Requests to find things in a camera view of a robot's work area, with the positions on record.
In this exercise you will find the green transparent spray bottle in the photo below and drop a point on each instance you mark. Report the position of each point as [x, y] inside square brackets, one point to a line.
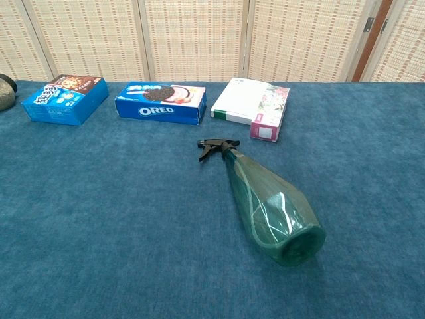
[265, 199]

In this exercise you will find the white box with green stripe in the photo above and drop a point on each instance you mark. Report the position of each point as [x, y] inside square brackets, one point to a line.
[239, 96]

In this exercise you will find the blue Oreo cookie box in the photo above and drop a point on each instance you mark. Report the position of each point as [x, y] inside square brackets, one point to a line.
[159, 111]

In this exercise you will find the pink floral box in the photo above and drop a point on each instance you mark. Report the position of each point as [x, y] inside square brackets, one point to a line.
[272, 103]

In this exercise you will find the blue table cloth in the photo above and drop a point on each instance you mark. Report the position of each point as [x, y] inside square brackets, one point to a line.
[99, 199]

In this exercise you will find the woven folding screen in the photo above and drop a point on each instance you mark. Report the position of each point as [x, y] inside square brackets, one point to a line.
[405, 46]
[192, 36]

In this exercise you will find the blue chocolate chip cookie box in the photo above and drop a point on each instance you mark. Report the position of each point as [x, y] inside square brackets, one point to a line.
[66, 99]

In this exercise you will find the metal screen hinge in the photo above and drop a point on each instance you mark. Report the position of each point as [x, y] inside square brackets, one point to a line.
[384, 26]
[368, 25]

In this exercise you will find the dark round object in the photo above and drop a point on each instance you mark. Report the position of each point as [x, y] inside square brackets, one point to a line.
[5, 94]

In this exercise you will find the brown wooden post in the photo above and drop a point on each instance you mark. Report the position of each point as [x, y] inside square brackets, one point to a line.
[372, 43]

